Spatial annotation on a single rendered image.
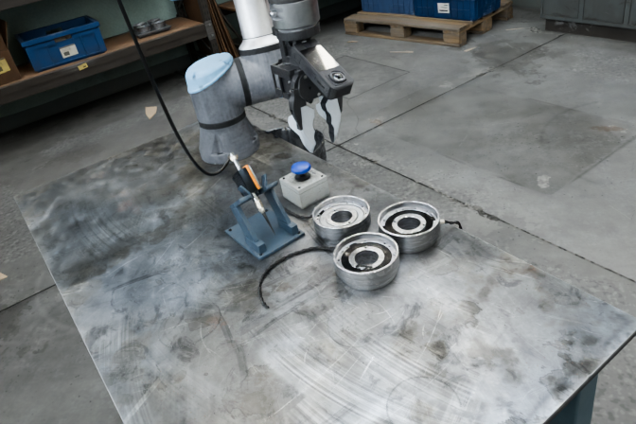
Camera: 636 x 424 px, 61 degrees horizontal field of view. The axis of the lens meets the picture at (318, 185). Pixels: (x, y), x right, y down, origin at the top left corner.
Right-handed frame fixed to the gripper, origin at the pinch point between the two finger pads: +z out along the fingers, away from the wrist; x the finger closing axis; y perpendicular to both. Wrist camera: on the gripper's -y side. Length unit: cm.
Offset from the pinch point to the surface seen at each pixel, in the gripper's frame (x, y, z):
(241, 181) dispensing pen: 13.7, 7.6, 4.5
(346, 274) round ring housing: 11.1, -17.3, 13.1
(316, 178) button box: -2.3, 8.5, 11.9
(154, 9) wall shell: -106, 389, 42
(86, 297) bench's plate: 44.2, 15.0, 16.4
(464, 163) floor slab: -135, 87, 96
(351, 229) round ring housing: 3.1, -8.8, 13.0
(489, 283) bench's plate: -4.7, -31.6, 16.3
